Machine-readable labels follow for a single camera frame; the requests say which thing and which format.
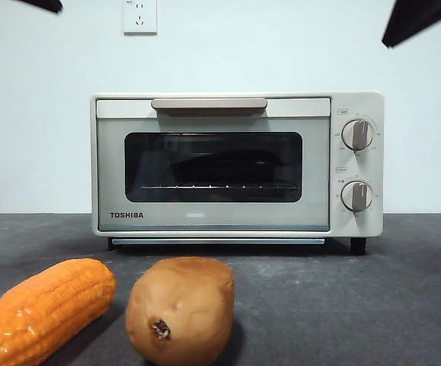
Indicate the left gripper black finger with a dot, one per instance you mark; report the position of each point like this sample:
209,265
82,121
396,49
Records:
50,4

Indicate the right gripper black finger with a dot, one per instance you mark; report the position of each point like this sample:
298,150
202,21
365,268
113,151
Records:
414,19

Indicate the dark purple eggplant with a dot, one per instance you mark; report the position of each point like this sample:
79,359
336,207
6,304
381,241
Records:
224,167

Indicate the cream Toshiba toaster oven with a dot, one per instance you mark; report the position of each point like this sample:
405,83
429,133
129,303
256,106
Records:
353,103

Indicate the beige round oven knob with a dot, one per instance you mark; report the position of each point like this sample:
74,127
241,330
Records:
357,134
357,196

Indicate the silver oven crumb tray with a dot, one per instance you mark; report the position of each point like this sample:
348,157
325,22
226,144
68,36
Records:
216,241

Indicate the orange corn cob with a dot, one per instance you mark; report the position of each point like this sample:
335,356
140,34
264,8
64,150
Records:
45,305

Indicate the brown potato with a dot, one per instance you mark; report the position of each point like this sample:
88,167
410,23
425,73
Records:
184,305

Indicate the white wall power socket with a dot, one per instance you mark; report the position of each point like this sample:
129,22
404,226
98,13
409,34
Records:
140,17

